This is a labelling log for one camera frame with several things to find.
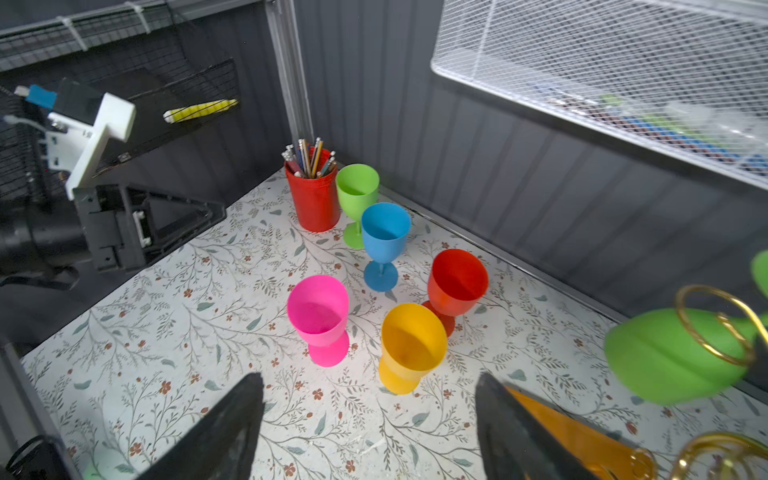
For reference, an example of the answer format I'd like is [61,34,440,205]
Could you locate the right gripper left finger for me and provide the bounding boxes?
[138,373,265,480]

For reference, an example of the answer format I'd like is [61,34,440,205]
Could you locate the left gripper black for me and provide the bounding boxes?
[1,184,226,288]

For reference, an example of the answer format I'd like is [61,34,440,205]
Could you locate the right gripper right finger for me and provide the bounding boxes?
[475,372,595,480]

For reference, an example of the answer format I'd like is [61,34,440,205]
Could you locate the yellow wine glass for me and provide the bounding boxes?
[378,303,447,395]

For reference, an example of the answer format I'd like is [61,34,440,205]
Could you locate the pink wine glass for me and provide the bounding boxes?
[286,275,350,368]

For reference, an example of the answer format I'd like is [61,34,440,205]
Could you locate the green wine glass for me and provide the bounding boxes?
[336,164,380,250]
[604,284,767,406]

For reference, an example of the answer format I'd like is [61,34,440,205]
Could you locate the red wine glass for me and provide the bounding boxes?
[422,249,489,337]

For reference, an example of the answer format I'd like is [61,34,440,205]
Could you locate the blue wine glass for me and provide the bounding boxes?
[361,202,411,292]

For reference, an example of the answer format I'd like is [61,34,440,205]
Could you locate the red pencil cup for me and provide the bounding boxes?
[282,137,341,232]

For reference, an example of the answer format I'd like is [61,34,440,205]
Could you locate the black wire basket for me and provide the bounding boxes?
[1,1,239,203]

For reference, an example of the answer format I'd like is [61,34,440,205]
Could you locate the white wire mesh basket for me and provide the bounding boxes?
[431,1,767,188]

